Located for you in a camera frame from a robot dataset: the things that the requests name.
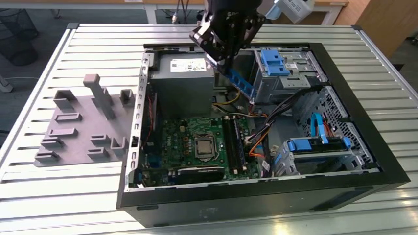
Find silver CPU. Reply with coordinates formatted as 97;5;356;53
198;141;214;154

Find black wire bundle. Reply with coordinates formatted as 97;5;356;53
246;88;320;144

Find hard disk in blue carrier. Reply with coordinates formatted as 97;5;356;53
288;136;353;154

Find wooden desk white legs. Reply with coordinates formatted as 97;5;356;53
122;0;351;25

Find empty blue disk carrier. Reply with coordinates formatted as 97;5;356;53
261;48;292;77

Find black PC case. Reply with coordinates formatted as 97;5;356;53
117;42;412;229

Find yellow wires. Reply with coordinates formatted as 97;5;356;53
212;92;242;106

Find hanging black cable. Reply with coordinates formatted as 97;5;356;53
172;0;194;24

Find orange power wires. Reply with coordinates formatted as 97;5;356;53
249;137;272;157

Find wooden cabinet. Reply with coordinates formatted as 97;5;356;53
355;0;418;58

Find thin red wire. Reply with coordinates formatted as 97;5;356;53
144;96;157;147

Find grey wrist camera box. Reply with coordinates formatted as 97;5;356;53
281;0;317;24

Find grey power supply unit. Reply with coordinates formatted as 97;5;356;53
149;53;217;118

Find blue expansion slot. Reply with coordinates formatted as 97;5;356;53
148;153;162;170

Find blue data wire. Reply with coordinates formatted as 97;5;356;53
310;112;329;144

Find black RAM slot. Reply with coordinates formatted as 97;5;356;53
228;116;242;173
224;116;238;174

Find grey chair base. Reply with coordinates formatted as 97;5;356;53
0;74;17;93

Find CPU socket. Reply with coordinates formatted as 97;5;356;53
193;133;218;161

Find blue RAM stick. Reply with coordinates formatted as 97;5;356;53
214;62;257;105

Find black mesh waste bin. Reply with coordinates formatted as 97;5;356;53
0;9;39;66

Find grey parts rack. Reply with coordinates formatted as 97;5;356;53
34;74;137;169

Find grey metal disk bay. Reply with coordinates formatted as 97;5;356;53
270;138;383;177
253;48;329;106

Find black graphics card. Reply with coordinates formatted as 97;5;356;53
169;166;226;184

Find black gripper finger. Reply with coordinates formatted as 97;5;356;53
229;14;266;64
189;24;236;74

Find green motherboard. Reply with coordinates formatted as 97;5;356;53
137;116;262;188

